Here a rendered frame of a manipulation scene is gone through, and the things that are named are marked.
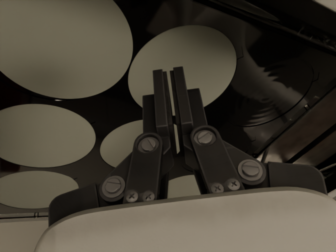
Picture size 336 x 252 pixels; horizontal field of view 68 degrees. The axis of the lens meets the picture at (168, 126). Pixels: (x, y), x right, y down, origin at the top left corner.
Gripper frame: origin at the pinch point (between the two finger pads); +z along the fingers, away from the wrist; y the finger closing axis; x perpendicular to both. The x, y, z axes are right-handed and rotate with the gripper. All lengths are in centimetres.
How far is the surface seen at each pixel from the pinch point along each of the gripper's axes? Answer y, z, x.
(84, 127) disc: -9.1, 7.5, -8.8
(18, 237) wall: -115, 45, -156
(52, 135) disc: -12.3, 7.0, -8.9
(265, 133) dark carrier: 11.7, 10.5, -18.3
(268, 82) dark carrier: 10.1, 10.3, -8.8
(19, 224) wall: -117, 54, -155
